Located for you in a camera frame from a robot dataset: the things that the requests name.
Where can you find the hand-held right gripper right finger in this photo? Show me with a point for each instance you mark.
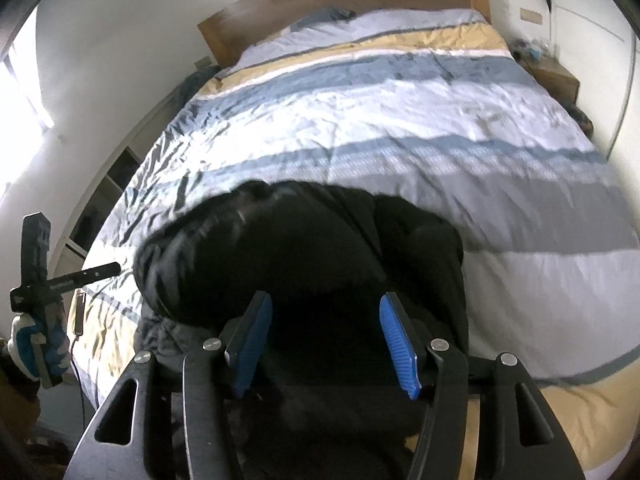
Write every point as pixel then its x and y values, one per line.
pixel 400 345

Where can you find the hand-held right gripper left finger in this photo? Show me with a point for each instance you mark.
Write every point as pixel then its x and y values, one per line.
pixel 250 345

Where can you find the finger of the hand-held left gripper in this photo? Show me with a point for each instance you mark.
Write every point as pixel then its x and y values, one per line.
pixel 90 276

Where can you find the black puffer jacket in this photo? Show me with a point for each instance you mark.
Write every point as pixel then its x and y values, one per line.
pixel 310 260

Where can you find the person's left forearm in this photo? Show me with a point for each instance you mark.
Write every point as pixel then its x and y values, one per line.
pixel 17 400

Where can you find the person's left hand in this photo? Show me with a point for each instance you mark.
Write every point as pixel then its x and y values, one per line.
pixel 22 340

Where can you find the white open shelf unit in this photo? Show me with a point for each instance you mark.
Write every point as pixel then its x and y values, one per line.
pixel 115 175

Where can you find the bright window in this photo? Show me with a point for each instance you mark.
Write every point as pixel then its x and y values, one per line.
pixel 20 110

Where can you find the teal cloth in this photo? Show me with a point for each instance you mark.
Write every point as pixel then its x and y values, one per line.
pixel 195 85

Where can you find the bed with striped duvet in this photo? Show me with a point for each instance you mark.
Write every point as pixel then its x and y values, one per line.
pixel 400 125

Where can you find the dark cloth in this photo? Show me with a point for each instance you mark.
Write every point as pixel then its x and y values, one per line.
pixel 581 120

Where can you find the wooden nightstand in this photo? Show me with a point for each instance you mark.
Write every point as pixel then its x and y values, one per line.
pixel 555 77

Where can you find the small nightstand items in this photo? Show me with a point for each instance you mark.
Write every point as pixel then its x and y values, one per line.
pixel 530 51

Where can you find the white pillow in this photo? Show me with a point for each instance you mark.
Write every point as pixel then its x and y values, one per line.
pixel 400 22

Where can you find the grey-blue pillow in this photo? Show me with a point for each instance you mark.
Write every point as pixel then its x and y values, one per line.
pixel 322 17

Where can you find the white wardrobe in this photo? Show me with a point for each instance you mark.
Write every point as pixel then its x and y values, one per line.
pixel 600 35

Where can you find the wall socket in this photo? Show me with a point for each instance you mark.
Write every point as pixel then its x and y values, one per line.
pixel 203 62

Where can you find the beige wall switch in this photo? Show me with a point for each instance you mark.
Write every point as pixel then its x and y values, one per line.
pixel 531 15

